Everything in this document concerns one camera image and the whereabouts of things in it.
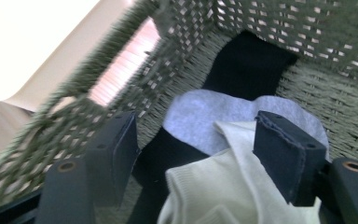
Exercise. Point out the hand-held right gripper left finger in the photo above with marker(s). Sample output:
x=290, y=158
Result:
x=112, y=161

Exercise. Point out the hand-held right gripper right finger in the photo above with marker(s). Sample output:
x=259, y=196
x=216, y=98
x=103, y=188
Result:
x=292, y=161

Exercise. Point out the green woven basket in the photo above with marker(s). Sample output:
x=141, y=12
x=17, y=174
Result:
x=323, y=109

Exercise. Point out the cream sock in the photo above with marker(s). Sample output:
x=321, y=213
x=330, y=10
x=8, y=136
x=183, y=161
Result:
x=214, y=186

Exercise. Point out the grey sock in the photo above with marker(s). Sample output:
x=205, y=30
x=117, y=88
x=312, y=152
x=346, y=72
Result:
x=199, y=124

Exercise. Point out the black sock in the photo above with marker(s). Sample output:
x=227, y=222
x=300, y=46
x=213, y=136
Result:
x=248, y=68

